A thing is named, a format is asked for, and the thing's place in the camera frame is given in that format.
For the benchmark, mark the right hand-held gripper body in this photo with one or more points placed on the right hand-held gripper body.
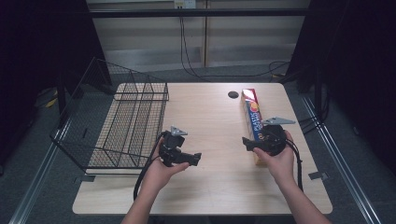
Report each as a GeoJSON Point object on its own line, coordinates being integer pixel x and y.
{"type": "Point", "coordinates": [274, 140]}

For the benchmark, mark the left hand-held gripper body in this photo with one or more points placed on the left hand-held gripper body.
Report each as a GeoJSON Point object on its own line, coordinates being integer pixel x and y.
{"type": "Point", "coordinates": [169, 146]}

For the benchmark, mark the long plastic wrap box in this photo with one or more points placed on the long plastic wrap box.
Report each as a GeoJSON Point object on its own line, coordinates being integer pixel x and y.
{"type": "Point", "coordinates": [251, 107]}

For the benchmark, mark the person's right hand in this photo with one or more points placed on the person's right hand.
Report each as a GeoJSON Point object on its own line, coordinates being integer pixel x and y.
{"type": "Point", "coordinates": [280, 163]}

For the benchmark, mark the person's left hand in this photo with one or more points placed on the person's left hand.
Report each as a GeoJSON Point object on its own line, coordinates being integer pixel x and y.
{"type": "Point", "coordinates": [158, 174]}

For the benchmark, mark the black round table grommet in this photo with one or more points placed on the black round table grommet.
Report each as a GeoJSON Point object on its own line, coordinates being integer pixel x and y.
{"type": "Point", "coordinates": [233, 94]}

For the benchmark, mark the grey tape piece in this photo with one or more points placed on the grey tape piece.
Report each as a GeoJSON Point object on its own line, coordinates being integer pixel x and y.
{"type": "Point", "coordinates": [84, 179]}
{"type": "Point", "coordinates": [318, 176]}

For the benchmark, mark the black curtain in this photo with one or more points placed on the black curtain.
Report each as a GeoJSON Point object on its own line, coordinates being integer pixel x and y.
{"type": "Point", "coordinates": [361, 77]}
{"type": "Point", "coordinates": [37, 62]}

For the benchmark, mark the black horizontal bar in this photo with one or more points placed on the black horizontal bar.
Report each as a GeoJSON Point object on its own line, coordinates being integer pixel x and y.
{"type": "Point", "coordinates": [199, 12]}

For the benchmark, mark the metal floor rail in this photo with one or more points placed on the metal floor rail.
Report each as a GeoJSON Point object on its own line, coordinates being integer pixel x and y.
{"type": "Point", "coordinates": [342, 161]}
{"type": "Point", "coordinates": [34, 183]}

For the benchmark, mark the white wall outlet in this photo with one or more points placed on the white wall outlet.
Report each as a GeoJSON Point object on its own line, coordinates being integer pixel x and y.
{"type": "Point", "coordinates": [185, 3]}

